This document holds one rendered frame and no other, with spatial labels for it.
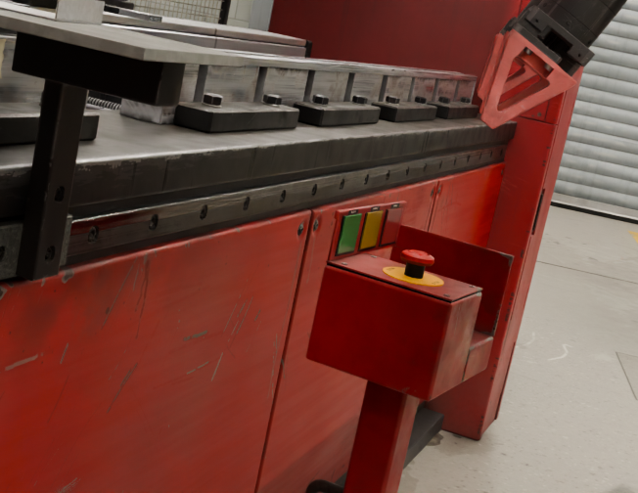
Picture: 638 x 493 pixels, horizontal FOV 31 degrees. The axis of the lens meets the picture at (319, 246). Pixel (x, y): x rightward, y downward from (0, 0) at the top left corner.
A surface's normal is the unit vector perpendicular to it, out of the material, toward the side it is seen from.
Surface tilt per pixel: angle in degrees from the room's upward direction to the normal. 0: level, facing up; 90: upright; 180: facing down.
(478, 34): 90
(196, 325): 90
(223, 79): 90
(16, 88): 90
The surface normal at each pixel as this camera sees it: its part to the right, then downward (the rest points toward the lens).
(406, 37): -0.36, 0.12
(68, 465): 0.91, 0.26
